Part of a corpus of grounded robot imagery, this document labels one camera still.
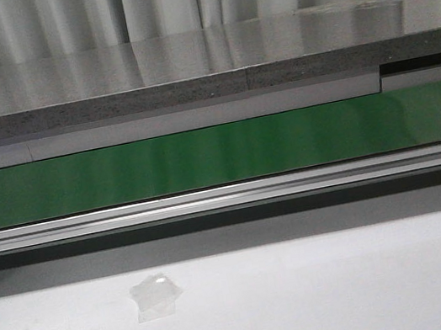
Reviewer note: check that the aluminium conveyor front rail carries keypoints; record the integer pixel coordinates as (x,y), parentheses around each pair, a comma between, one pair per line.
(219,198)

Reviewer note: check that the grey conveyor rear guide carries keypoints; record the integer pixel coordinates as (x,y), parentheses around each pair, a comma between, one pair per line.
(165,120)

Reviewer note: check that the green conveyor belt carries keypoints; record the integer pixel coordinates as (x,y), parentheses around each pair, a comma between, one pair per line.
(221,154)

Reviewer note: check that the clear tape patch left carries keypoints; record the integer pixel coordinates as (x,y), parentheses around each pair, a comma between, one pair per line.
(155,297)

